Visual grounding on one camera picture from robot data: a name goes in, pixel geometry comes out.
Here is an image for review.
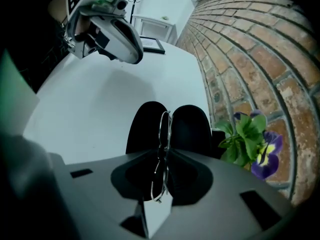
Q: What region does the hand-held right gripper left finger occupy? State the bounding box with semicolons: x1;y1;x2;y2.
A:
47;147;167;240

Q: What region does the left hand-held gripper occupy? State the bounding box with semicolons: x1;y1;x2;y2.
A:
63;0;145;65

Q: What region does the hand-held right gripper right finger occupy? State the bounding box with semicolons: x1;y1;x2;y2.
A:
149;147;296;240

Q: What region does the thin metal wire ring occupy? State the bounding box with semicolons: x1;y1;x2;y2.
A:
150;109;175;204

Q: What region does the person's left forearm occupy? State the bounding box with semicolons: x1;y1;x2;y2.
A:
47;0;70;25

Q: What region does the person's left hand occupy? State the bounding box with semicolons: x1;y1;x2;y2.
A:
75;15;92;36

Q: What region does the white cabinet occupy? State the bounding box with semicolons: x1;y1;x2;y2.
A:
131;13;179;44

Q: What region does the black coat rack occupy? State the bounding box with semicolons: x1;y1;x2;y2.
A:
127;0;149;25

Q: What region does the white table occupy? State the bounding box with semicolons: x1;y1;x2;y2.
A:
22;38;213;165

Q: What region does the person's black printed shirt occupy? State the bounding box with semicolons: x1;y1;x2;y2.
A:
14;8;69;92

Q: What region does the purple flower potted plant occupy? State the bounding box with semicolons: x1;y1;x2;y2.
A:
211;109;284;180

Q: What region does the black picture frame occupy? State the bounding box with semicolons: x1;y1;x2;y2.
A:
138;35;166;55

